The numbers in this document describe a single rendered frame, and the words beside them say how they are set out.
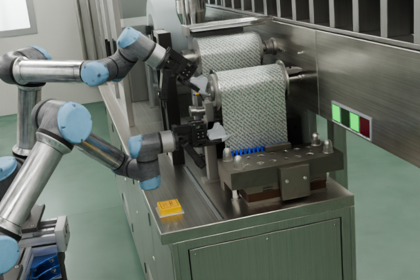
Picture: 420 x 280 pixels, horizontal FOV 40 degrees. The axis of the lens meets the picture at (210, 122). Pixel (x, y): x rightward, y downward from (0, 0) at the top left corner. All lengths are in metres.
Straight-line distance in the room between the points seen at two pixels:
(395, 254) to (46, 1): 5.32
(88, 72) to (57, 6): 5.62
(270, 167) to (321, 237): 0.30
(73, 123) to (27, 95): 0.55
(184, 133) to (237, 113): 0.20
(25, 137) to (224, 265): 0.91
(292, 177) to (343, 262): 0.36
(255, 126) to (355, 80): 0.46
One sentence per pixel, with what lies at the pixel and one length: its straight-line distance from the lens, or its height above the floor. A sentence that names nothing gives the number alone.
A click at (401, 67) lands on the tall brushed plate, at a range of 1.56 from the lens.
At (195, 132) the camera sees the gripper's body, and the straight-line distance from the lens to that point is 1.98.
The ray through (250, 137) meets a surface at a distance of 2.07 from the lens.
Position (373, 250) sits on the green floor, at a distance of 3.55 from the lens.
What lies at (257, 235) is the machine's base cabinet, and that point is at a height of 0.82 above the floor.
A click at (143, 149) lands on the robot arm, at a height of 1.11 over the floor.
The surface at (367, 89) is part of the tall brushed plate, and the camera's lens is 1.72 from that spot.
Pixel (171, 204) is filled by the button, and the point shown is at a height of 0.92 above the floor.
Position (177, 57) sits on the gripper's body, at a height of 1.39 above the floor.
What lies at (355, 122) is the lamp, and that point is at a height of 1.19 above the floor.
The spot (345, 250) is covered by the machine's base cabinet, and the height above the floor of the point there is 0.70.
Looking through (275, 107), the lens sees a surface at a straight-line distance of 2.08.
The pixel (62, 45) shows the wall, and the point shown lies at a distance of 7.50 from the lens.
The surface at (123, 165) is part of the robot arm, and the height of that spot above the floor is 1.03.
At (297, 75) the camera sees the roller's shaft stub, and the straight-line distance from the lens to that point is 2.14.
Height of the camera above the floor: 1.70
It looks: 16 degrees down
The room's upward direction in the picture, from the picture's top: 6 degrees counter-clockwise
